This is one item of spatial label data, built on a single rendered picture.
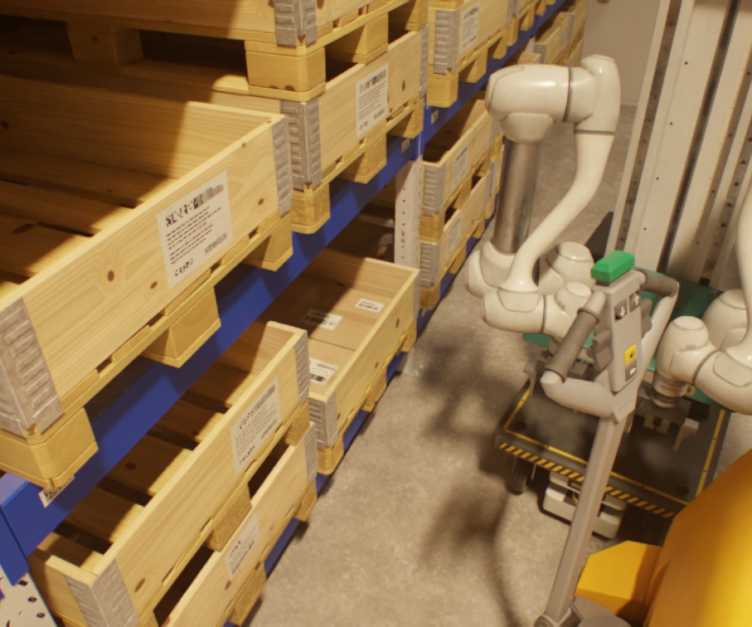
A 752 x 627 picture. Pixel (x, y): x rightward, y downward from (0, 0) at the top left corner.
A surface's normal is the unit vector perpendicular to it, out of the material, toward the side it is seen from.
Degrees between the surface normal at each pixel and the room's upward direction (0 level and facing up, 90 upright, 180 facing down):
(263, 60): 90
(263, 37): 90
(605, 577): 22
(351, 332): 0
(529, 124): 105
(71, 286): 90
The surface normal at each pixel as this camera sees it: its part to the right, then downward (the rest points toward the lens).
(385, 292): -0.40, 0.54
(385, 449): 0.00, -0.81
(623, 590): -0.32, -0.87
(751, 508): -0.60, -0.79
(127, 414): 0.92, 0.23
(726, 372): -0.74, -0.12
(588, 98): 0.03, 0.28
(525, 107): -0.17, 0.66
